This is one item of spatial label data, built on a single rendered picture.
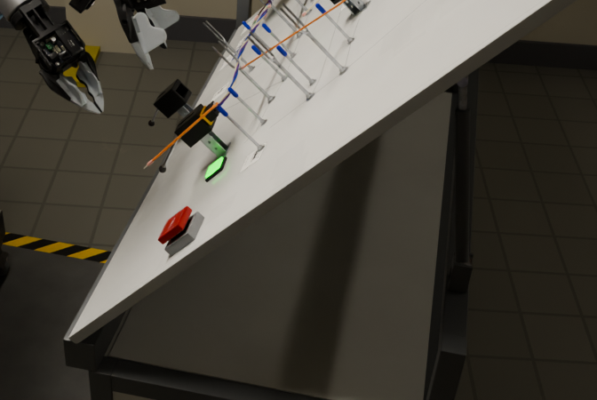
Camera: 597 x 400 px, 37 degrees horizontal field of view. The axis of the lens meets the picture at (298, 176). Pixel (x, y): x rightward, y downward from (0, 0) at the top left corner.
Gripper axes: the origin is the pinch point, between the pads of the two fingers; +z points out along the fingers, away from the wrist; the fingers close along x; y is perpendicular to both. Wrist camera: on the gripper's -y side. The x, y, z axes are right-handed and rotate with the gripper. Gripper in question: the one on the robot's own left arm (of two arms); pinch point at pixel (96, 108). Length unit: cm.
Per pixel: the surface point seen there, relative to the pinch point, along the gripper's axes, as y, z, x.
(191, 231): 22.6, 27.8, -4.2
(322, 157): 45, 31, 11
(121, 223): -155, 7, 13
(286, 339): -2, 53, 3
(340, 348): 1, 60, 9
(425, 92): 58, 32, 22
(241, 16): -72, -14, 61
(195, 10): -231, -58, 109
